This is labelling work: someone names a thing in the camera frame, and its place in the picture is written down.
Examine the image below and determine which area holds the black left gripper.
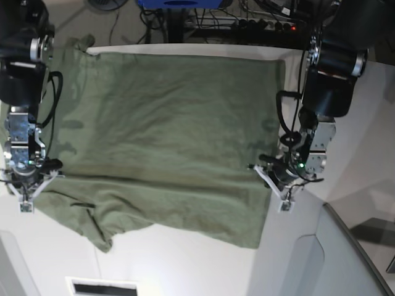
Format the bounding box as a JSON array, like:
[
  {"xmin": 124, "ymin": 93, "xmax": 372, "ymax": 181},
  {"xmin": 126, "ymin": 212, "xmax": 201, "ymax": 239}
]
[{"xmin": 259, "ymin": 154, "xmax": 306, "ymax": 191}]

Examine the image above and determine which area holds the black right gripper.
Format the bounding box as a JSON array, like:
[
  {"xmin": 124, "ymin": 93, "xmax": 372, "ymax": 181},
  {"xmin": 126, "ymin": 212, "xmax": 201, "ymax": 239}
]
[{"xmin": 7, "ymin": 158, "xmax": 63, "ymax": 193}]

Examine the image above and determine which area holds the green t-shirt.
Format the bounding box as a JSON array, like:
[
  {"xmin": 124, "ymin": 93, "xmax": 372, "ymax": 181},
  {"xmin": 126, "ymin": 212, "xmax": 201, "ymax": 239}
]
[{"xmin": 34, "ymin": 36, "xmax": 286, "ymax": 252}]

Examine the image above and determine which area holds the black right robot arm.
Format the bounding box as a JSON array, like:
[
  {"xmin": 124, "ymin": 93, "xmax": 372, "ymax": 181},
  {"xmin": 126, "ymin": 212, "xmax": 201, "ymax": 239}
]
[{"xmin": 1, "ymin": 1, "xmax": 58, "ymax": 195}]

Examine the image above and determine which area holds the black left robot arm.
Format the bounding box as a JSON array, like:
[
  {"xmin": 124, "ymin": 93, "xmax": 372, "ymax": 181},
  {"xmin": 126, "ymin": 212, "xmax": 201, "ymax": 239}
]
[{"xmin": 257, "ymin": 1, "xmax": 394, "ymax": 191}]

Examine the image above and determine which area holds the black power strip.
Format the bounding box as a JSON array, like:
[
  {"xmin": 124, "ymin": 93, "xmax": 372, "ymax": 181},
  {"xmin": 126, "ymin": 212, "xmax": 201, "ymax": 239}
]
[{"xmin": 195, "ymin": 15, "xmax": 299, "ymax": 33}]

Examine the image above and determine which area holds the blue box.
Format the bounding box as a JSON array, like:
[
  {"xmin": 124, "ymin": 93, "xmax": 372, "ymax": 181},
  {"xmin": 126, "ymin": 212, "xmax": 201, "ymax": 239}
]
[{"xmin": 137, "ymin": 0, "xmax": 233, "ymax": 9}]

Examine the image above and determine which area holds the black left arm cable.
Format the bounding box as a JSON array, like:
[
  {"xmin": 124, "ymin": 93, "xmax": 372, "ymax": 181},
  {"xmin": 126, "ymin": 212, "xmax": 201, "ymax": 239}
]
[{"xmin": 275, "ymin": 90, "xmax": 305, "ymax": 149}]

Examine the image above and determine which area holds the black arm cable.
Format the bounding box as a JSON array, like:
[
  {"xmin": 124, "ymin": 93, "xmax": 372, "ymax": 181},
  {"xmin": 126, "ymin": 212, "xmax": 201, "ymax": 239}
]
[
  {"xmin": 33, "ymin": 70, "xmax": 64, "ymax": 130},
  {"xmin": 275, "ymin": 90, "xmax": 305, "ymax": 149}
]

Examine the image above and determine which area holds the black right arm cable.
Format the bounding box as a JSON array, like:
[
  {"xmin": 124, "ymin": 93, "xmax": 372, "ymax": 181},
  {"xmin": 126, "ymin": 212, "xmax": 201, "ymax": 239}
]
[{"xmin": 33, "ymin": 70, "xmax": 64, "ymax": 130}]

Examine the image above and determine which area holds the black table post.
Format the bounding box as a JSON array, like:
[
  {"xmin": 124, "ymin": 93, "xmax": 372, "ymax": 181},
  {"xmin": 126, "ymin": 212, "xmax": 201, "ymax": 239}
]
[{"xmin": 167, "ymin": 9, "xmax": 186, "ymax": 43}]

